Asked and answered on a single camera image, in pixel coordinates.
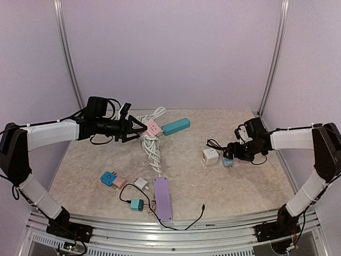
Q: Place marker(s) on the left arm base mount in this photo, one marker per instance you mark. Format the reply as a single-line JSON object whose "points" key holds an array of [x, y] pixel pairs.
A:
{"points": [[61, 226]]}

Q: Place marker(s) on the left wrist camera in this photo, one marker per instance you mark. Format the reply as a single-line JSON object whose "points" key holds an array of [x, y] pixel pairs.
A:
{"points": [[123, 111]]}

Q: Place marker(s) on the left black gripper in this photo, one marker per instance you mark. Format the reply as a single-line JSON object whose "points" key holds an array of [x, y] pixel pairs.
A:
{"points": [[124, 129]]}

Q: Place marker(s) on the white usb charger plug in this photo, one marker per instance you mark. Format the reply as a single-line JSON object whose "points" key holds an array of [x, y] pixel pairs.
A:
{"points": [[142, 184]]}

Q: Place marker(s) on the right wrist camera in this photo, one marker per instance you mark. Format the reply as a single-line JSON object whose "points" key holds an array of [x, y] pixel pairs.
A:
{"points": [[241, 133]]}

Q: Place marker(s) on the teal rectangular power block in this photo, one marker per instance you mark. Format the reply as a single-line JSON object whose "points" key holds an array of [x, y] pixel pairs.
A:
{"points": [[176, 126]]}

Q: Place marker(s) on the left aluminium corner post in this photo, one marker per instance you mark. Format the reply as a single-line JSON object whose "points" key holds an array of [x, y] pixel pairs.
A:
{"points": [[61, 25]]}

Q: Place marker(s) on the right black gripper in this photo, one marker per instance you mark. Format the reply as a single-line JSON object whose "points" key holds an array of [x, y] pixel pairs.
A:
{"points": [[237, 153]]}

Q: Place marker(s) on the purple rectangular power block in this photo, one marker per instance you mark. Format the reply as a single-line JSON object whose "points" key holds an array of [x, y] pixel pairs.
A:
{"points": [[163, 199]]}

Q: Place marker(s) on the aluminium corner post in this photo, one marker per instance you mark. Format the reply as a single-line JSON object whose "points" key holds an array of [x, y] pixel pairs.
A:
{"points": [[61, 25], [275, 56]]}

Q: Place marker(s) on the pink plug adapter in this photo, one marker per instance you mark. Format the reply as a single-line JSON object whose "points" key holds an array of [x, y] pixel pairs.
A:
{"points": [[119, 182]]}

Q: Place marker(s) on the white cube socket with sticker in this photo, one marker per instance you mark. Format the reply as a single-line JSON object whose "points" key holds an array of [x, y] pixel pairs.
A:
{"points": [[210, 156]]}

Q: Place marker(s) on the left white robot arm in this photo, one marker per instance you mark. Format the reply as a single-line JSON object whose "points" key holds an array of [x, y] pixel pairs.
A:
{"points": [[17, 141]]}

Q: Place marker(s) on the light blue plug adapter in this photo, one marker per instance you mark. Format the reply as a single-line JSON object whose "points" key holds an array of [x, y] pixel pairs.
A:
{"points": [[227, 163]]}

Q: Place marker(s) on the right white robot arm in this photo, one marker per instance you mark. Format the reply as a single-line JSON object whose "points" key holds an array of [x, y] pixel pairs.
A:
{"points": [[311, 154]]}

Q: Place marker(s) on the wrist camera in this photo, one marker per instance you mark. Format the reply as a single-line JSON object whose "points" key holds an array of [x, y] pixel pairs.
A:
{"points": [[241, 133], [123, 111]]}

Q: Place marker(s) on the right aluminium corner post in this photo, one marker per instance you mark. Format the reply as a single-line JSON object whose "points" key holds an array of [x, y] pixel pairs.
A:
{"points": [[275, 56]]}

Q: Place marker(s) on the pink socket block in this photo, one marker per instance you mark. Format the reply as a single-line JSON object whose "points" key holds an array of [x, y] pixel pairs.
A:
{"points": [[153, 129]]}

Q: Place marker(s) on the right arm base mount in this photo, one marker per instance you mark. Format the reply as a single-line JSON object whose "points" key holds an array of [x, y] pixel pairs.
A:
{"points": [[285, 225]]}

